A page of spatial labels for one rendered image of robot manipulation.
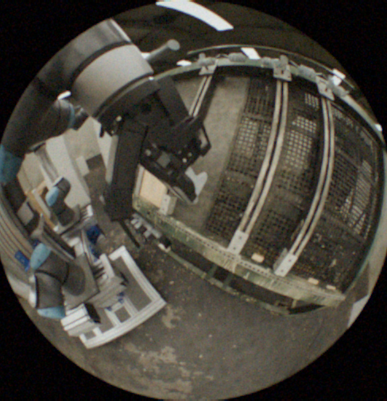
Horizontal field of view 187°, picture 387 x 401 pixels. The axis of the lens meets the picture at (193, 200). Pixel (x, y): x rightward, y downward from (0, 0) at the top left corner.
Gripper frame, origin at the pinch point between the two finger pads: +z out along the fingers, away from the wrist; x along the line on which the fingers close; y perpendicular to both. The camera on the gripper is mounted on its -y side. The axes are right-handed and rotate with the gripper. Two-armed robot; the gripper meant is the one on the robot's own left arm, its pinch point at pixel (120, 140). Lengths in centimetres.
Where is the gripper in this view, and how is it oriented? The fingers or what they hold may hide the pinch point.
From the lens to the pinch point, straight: 85.8
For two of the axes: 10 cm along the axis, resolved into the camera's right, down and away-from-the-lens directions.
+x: -1.9, -8.6, 4.7
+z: 3.7, 3.8, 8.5
